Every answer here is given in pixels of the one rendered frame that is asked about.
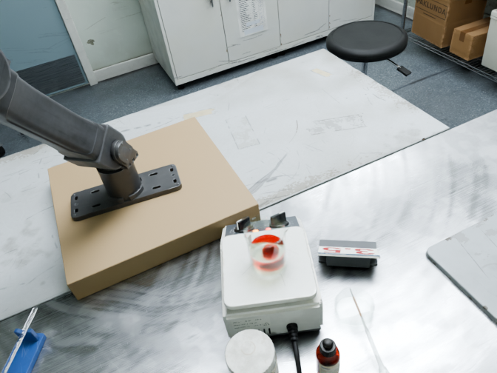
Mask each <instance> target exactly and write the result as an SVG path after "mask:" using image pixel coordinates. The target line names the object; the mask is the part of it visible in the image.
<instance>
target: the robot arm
mask: <svg viewBox="0 0 497 373"><path fill-rule="evenodd" d="M10 63H11V61H10V60H9V59H7V58H6V56H5V54H4V53H3V52H2V51H1V49H0V124H3V125H5V126H7V127H9V128H11V129H14V130H16V131H18V132H20V133H23V134H25V135H27V136H29V137H31V138H34V139H35V140H37V141H40V142H42V143H44V144H46V145H48V146H50V147H52V148H53V149H56V150H58V152H59V153H60V154H62V155H64V160H65V161H69V162H70V163H72V164H75V165H77V166H80V167H92V168H96V169H97V171H98V174H99V176H100V178H101V180H102V182H103V184H102V185H99V186H94V187H92V188H89V189H85V190H81V191H79V192H75V193H73V194H72V195H71V217H72V219H73V220H74V221H82V220H84V219H87V218H91V217H94V216H96V215H101V214H104V213H106V212H111V211H113V210H116V209H120V208H123V207H125V206H130V205H133V204H137V203H140V202H142V201H147V200H149V199H152V198H156V197H159V196H162V195H166V194H169V193H172V192H176V191H178V190H180V189H182V183H181V181H180V177H179V175H178V170H177V167H176V166H175V165H174V164H170V165H166V166H164V167H159V168H157V169H152V170H150V171H146V172H142V173H139V174H138V171H137V170H136V167H135V164H134V161H135V159H136V158H137V157H138V156H139V154H138V151H136V150H135V149H133V148H132V146H131V145H130V144H128V143H127V142H126V139H125V137H124V135H123V134H122V133H121V132H119V131H117V130H116V129H114V128H113V127H111V126H110V125H108V124H97V123H95V122H94V121H91V120H89V119H86V118H83V117H81V116H79V115H77V114H76V113H74V112H73V111H71V110H69V109H67V108H66V107H64V106H62V105H61V104H59V103H58V102H56V101H54V100H52V99H51V98H50V97H48V96H46V95H45V94H43V93H41V92H40V91H38V90H37V89H35V88H34V87H32V86H31V85H29V84H28V83H27V82H26V81H24V80H23V79H21V78H20V77H19V76H18V74H17V73H16V72H15V71H13V70H11V69H10Z"/></svg>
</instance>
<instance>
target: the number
mask: <svg viewBox="0 0 497 373"><path fill-rule="evenodd" d="M320 252H329V253H344V254H360V255H378V254H377V252H376V250H375V249H354V248H337V247H320Z"/></svg>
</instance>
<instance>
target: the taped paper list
mask: <svg viewBox="0 0 497 373"><path fill-rule="evenodd" d="M235 2H236V8H237V18H238V24H239V29H240V37H241V38H242V37H244V36H249V35H251V34H255V33H258V32H261V31H264V30H267V29H268V24H267V17H266V3H265V0H235Z"/></svg>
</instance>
